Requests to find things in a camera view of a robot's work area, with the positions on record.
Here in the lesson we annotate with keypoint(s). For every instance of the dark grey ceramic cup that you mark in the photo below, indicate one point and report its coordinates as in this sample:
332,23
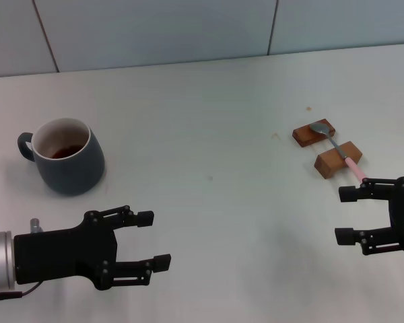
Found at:
70,171

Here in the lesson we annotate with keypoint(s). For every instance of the flat dark wooden block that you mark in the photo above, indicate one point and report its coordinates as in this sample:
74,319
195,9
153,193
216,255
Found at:
304,136

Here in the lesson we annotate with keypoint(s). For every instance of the notched light wooden block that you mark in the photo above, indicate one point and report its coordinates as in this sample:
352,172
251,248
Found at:
330,163

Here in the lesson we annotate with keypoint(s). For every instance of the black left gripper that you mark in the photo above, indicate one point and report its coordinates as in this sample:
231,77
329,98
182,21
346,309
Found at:
64,255

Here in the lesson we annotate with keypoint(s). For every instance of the dark brown tea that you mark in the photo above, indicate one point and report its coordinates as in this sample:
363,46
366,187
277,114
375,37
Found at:
65,153

